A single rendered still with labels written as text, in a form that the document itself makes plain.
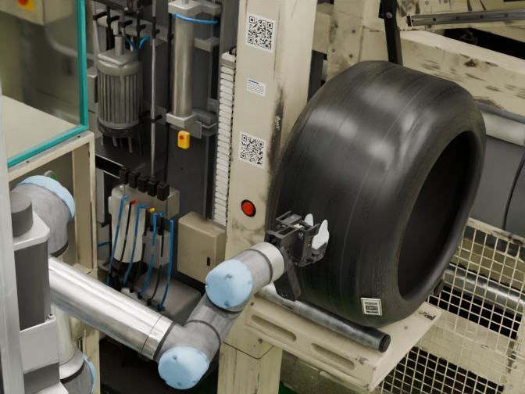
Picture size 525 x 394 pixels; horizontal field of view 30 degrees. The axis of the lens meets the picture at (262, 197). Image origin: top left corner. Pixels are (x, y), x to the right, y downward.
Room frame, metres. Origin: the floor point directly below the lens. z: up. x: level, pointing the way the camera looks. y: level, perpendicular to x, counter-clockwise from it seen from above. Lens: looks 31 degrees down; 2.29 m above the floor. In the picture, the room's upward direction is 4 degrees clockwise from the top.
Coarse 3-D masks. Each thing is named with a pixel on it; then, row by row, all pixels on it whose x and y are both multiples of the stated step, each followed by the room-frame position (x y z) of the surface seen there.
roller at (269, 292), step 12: (264, 288) 1.90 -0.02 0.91; (276, 300) 1.88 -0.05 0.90; (288, 300) 1.86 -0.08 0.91; (300, 300) 1.86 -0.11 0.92; (300, 312) 1.84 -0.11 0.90; (312, 312) 1.83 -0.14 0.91; (324, 312) 1.82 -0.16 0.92; (324, 324) 1.81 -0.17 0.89; (336, 324) 1.79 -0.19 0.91; (348, 324) 1.78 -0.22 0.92; (348, 336) 1.77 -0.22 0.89; (360, 336) 1.76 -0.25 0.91; (372, 336) 1.75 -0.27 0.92; (384, 336) 1.74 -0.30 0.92; (372, 348) 1.74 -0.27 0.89; (384, 348) 1.74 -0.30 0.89
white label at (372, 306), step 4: (364, 300) 1.65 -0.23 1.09; (368, 300) 1.64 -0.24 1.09; (372, 300) 1.64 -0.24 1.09; (376, 300) 1.64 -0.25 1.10; (364, 304) 1.65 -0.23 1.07; (368, 304) 1.65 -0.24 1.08; (372, 304) 1.65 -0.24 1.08; (376, 304) 1.65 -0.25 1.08; (364, 308) 1.66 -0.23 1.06; (368, 308) 1.66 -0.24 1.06; (372, 308) 1.65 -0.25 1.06; (376, 308) 1.65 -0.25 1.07; (380, 308) 1.65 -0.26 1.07; (364, 312) 1.66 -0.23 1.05; (368, 312) 1.66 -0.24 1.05; (372, 312) 1.66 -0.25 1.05; (376, 312) 1.66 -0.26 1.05; (380, 312) 1.65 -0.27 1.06
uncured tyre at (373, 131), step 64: (384, 64) 2.01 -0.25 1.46; (320, 128) 1.81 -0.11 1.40; (384, 128) 1.77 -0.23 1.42; (448, 128) 1.83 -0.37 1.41; (320, 192) 1.72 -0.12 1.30; (384, 192) 1.68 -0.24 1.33; (448, 192) 2.11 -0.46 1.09; (384, 256) 1.65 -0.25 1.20; (448, 256) 1.95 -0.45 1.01; (384, 320) 1.71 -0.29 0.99
